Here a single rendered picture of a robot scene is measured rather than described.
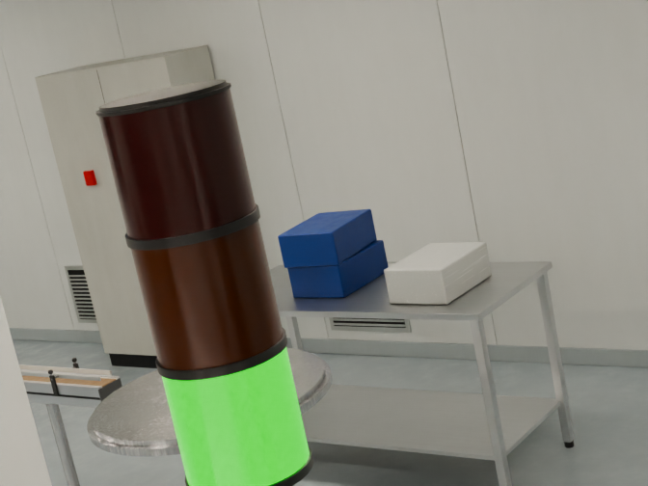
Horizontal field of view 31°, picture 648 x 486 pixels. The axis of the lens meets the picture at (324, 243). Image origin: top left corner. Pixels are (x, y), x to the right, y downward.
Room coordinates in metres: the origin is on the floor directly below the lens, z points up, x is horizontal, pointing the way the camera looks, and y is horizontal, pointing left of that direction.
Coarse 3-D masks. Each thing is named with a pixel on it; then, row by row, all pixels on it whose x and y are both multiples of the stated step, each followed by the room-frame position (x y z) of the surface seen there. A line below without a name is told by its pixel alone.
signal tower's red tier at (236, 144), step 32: (224, 96) 0.42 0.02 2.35; (128, 128) 0.41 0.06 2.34; (160, 128) 0.41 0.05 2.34; (192, 128) 0.41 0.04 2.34; (224, 128) 0.42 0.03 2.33; (128, 160) 0.42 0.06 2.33; (160, 160) 0.41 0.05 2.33; (192, 160) 0.41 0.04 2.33; (224, 160) 0.42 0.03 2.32; (128, 192) 0.42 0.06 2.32; (160, 192) 0.41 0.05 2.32; (192, 192) 0.41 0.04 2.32; (224, 192) 0.42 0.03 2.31; (128, 224) 0.42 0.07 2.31; (160, 224) 0.41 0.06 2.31; (192, 224) 0.41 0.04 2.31; (224, 224) 0.41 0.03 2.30
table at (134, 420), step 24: (312, 360) 4.38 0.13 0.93; (144, 384) 4.51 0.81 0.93; (312, 384) 4.10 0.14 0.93; (96, 408) 4.33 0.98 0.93; (120, 408) 4.28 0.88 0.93; (144, 408) 4.22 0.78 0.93; (168, 408) 4.16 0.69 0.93; (96, 432) 4.08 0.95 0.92; (120, 432) 4.01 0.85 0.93; (144, 432) 3.96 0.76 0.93; (168, 432) 3.92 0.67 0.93; (144, 456) 3.86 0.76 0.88
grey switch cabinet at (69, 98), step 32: (96, 64) 8.01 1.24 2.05; (128, 64) 7.39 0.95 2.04; (160, 64) 7.23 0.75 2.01; (192, 64) 7.37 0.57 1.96; (64, 96) 7.80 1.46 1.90; (96, 96) 7.61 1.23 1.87; (64, 128) 7.84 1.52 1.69; (96, 128) 7.65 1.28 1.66; (64, 160) 7.89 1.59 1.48; (96, 160) 7.70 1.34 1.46; (64, 192) 7.94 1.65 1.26; (96, 192) 7.74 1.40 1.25; (96, 224) 7.79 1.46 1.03; (96, 256) 7.84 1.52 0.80; (128, 256) 7.65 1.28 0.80; (96, 288) 7.89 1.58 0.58; (128, 288) 7.70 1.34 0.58; (96, 320) 7.94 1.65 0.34; (128, 320) 7.74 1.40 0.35; (128, 352) 7.79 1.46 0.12
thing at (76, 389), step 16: (32, 368) 4.96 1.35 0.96; (48, 368) 4.89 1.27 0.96; (64, 368) 4.82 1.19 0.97; (80, 368) 4.76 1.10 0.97; (32, 384) 4.83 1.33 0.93; (48, 384) 4.76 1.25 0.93; (64, 384) 4.71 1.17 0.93; (80, 384) 4.68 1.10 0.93; (96, 384) 4.63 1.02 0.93; (112, 384) 4.63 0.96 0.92; (32, 400) 4.85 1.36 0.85; (48, 400) 4.78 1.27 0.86; (64, 400) 4.72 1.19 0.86; (80, 400) 4.65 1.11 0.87; (96, 400) 4.59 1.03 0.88
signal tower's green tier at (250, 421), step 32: (192, 384) 0.41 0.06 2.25; (224, 384) 0.41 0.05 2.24; (256, 384) 0.41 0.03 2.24; (288, 384) 0.43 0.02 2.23; (192, 416) 0.41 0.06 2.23; (224, 416) 0.41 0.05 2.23; (256, 416) 0.41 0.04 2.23; (288, 416) 0.42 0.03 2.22; (192, 448) 0.42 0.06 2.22; (224, 448) 0.41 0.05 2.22; (256, 448) 0.41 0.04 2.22; (288, 448) 0.42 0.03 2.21; (192, 480) 0.42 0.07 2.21; (224, 480) 0.41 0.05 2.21; (256, 480) 0.41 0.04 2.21
